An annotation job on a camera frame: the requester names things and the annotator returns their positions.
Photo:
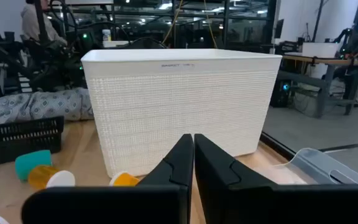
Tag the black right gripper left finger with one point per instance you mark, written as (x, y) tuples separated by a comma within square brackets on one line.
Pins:
[(154, 202)]

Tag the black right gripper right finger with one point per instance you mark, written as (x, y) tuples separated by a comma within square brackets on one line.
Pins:
[(259, 205)]

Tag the white perforated plastic basket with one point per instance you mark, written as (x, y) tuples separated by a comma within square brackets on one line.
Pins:
[(182, 109)]

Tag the teal bandage roll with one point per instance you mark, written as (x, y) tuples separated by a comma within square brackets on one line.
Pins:
[(31, 161)]

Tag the grey diamond-patterned gown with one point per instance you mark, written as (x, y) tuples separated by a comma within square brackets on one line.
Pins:
[(39, 105)]

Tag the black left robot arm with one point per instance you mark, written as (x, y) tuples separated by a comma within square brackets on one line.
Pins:
[(57, 62)]

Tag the clear plastic bin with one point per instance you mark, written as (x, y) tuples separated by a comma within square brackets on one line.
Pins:
[(322, 165)]

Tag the black slotted plastic basket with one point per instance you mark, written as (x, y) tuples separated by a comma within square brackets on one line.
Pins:
[(20, 137)]

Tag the black computer tower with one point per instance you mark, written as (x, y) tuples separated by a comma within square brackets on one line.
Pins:
[(280, 90)]

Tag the wooden background table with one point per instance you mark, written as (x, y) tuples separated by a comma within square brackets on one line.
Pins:
[(322, 60)]

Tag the person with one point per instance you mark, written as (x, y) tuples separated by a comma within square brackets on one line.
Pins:
[(39, 21)]

